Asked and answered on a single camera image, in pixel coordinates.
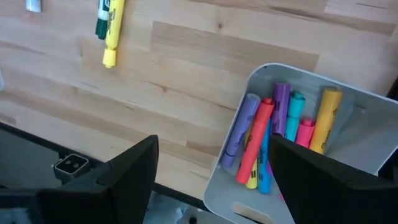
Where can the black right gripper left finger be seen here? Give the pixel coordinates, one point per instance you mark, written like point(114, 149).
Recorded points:
point(133, 180)

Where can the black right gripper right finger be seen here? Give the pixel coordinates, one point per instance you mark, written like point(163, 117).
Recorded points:
point(304, 177)

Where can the blue highlighter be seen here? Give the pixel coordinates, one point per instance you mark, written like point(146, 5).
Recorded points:
point(264, 168)

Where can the pink highlighter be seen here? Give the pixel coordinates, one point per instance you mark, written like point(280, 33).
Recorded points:
point(304, 132)

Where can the red-orange highlighter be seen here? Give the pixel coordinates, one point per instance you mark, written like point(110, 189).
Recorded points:
point(255, 140)

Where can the orange-yellow highlighter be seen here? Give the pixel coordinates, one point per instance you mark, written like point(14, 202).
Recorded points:
point(326, 118)

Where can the teal highlighter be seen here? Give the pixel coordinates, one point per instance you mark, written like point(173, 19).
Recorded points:
point(293, 115)

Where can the purple highlighter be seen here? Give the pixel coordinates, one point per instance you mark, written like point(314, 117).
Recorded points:
point(280, 105)

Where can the lavender highlighter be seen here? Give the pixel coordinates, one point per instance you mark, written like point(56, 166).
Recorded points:
point(241, 130)

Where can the green dry-erase marker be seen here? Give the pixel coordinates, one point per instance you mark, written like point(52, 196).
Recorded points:
point(102, 21)

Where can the white object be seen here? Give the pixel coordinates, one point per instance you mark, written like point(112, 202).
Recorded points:
point(33, 4)

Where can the white plastic bin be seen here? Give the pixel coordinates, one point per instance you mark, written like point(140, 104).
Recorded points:
point(367, 140)

